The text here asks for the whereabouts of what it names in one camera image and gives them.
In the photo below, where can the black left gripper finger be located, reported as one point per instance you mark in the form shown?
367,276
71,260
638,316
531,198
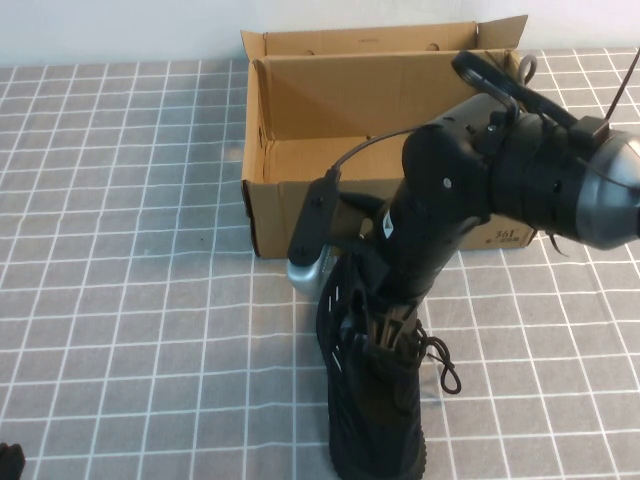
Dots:
1,460
14,462

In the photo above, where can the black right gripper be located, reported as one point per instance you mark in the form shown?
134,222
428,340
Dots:
415,250

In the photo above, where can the black knit sneaker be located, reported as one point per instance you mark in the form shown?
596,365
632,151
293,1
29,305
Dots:
370,425

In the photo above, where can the brown cardboard shoe box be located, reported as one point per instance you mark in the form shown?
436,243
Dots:
310,100

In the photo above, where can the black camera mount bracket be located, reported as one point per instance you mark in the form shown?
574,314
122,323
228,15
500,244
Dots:
360,200

